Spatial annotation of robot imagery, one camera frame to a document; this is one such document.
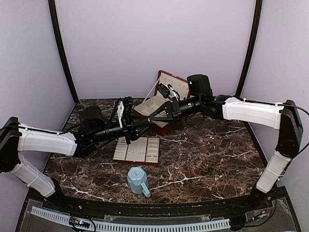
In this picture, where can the black frame post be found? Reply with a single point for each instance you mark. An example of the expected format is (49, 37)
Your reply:
(250, 48)
(61, 50)

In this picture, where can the right black frame post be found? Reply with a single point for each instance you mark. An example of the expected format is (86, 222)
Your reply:
(250, 48)

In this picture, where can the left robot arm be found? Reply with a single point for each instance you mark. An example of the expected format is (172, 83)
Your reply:
(78, 141)

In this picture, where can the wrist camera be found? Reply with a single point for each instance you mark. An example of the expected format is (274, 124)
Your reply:
(120, 110)
(168, 92)

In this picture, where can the red jewelry tray insert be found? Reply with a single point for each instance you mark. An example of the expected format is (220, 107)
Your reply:
(144, 151)

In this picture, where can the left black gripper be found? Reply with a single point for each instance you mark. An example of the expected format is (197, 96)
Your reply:
(130, 129)

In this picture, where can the black front rail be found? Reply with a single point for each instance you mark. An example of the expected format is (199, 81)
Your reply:
(228, 207)

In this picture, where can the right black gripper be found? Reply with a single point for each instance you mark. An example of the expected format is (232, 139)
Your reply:
(172, 109)

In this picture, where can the red wooden jewelry box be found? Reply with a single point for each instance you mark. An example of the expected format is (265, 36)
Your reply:
(147, 107)

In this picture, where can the light blue mug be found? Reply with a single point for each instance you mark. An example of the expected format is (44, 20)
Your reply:
(138, 182)

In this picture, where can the white slotted cable duct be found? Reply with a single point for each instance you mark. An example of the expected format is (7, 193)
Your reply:
(132, 224)

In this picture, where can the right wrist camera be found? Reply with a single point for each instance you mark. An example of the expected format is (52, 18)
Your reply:
(168, 92)

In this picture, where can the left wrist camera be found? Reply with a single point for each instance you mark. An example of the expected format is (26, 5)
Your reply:
(120, 110)

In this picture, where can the left black frame post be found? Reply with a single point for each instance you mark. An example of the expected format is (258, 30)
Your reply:
(61, 50)

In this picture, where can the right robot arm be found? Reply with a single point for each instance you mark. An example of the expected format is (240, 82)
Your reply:
(279, 116)

